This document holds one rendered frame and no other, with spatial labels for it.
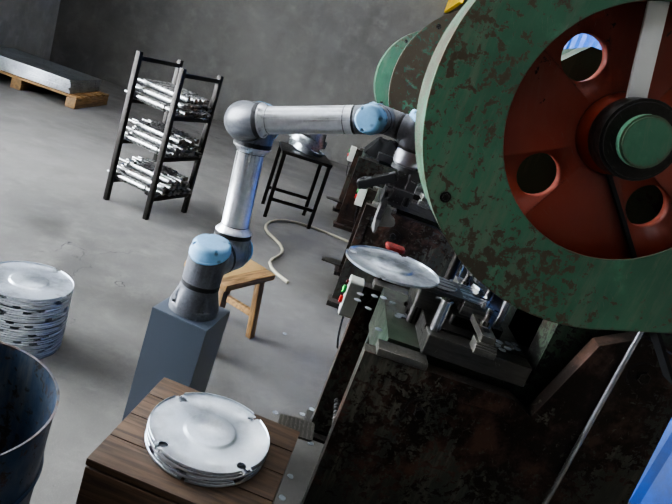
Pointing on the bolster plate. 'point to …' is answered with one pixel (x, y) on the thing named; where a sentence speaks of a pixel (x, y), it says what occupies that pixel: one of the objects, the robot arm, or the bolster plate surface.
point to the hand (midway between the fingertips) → (372, 227)
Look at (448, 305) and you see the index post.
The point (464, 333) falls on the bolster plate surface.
